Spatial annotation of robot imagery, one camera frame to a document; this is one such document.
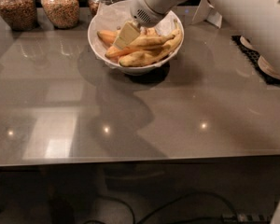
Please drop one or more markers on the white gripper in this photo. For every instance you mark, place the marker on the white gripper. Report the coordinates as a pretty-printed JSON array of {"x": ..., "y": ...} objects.
[{"x": 145, "y": 13}]

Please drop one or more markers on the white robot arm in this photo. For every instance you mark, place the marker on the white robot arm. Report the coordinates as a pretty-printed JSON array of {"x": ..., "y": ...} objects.
[{"x": 256, "y": 20}]

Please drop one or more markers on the left orange banana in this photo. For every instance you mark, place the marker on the left orange banana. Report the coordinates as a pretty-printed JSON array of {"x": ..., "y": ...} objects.
[{"x": 107, "y": 36}]

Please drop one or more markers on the orange banana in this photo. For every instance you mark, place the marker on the orange banana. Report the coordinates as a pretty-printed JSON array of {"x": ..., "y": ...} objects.
[
  {"x": 113, "y": 52},
  {"x": 107, "y": 36}
]

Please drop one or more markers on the lower orange banana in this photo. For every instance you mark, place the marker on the lower orange banana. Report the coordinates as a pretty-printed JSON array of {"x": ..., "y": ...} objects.
[{"x": 113, "y": 52}]

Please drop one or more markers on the white ceramic bowl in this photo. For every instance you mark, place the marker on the white ceramic bowl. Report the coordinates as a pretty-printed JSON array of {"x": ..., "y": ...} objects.
[{"x": 98, "y": 45}]

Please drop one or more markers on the front long yellow banana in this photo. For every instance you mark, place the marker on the front long yellow banana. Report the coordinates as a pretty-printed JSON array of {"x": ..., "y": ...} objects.
[{"x": 147, "y": 57}]

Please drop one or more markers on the white sign stand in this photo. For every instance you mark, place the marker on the white sign stand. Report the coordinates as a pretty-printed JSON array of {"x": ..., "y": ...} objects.
[{"x": 206, "y": 12}]

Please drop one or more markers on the far left glass jar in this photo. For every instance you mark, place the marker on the far left glass jar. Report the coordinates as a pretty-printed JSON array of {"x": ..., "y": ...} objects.
[{"x": 19, "y": 15}]

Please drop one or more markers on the black rubber mat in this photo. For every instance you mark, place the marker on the black rubber mat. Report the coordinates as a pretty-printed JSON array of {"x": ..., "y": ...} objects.
[{"x": 254, "y": 58}]

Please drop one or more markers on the white stacked bowls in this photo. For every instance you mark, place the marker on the white stacked bowls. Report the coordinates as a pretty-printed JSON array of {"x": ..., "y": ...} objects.
[{"x": 266, "y": 66}]

